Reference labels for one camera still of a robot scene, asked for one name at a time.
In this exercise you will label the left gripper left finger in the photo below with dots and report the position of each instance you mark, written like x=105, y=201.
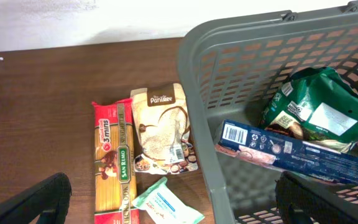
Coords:
x=47, y=201

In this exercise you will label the green snack bag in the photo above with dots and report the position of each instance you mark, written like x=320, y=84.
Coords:
x=315, y=105

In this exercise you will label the red spaghetti packet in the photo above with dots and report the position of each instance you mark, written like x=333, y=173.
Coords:
x=114, y=174

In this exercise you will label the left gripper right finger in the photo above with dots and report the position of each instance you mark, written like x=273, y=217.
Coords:
x=301, y=201

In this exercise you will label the light blue wipes packet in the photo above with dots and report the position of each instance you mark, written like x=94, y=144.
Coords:
x=164, y=207

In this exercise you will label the blue tissue box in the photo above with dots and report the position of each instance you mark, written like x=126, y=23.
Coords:
x=283, y=153

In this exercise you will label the beige Pantree pouch left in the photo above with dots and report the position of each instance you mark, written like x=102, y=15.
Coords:
x=163, y=129

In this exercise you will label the grey plastic shopping basket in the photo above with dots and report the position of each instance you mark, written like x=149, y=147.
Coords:
x=231, y=68

